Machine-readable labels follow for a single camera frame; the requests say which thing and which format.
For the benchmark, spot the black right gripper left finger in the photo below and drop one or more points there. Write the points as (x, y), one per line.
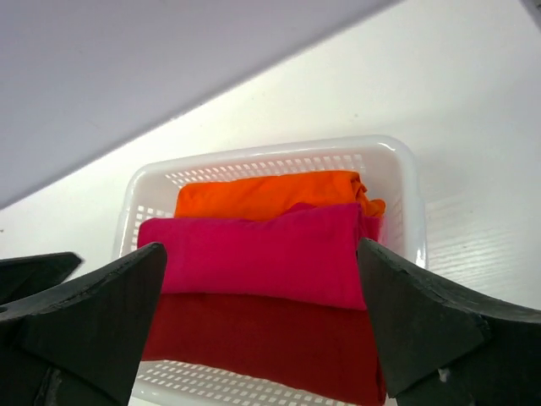
(80, 342)

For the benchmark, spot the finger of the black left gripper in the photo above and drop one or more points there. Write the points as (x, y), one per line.
(25, 276)

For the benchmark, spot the orange rolled shirt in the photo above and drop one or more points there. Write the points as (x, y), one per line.
(263, 198)

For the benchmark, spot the crimson red t shirt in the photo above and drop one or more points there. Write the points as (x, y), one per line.
(308, 254)

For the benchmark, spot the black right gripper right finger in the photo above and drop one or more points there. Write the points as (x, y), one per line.
(440, 343)

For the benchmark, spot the dark red rolled shirt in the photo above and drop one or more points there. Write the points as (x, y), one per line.
(320, 349)

